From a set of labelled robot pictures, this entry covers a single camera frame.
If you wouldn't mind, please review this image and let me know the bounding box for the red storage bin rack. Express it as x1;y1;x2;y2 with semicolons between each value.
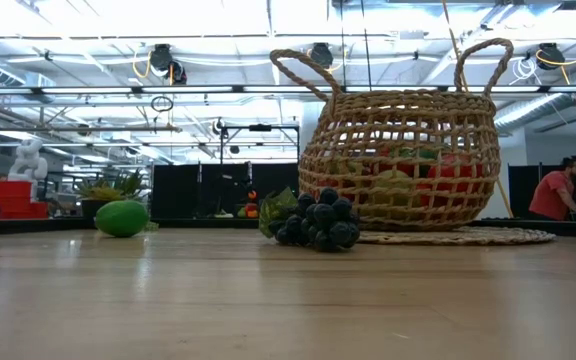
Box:
0;180;49;220

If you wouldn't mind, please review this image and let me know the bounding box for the red bell pepper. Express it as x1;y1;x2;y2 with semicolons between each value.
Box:
365;149;419;177

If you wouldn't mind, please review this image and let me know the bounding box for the woven wicker basket with handles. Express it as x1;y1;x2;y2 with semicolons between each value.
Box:
269;38;515;232

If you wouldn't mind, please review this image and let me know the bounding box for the person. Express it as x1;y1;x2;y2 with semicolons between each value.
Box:
528;157;576;222

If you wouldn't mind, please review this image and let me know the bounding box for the dark grape bunch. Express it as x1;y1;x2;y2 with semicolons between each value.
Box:
259;186;362;253

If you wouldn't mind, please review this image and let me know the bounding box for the yellow hanging cable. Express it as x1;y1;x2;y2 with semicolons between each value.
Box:
440;0;514;220

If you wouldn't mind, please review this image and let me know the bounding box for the white robot statue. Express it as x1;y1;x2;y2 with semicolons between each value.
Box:
6;138;49;184

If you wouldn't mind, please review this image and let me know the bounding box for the small green lime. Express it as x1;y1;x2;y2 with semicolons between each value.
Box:
94;199;150;239

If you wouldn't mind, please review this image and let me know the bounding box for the silver ceiling duct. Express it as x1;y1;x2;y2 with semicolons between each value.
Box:
492;59;576;137

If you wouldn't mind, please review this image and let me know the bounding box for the round woven placemat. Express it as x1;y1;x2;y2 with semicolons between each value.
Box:
357;225;558;247

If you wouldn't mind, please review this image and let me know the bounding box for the black ceiling cable reel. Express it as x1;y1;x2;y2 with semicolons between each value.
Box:
310;42;335;70
536;42;568;71
149;43;188;86

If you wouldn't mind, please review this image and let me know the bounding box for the black metal frame stand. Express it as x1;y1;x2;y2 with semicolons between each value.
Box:
219;123;302;166

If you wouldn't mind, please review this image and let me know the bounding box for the red apple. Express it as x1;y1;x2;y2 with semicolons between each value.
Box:
422;153;484;209

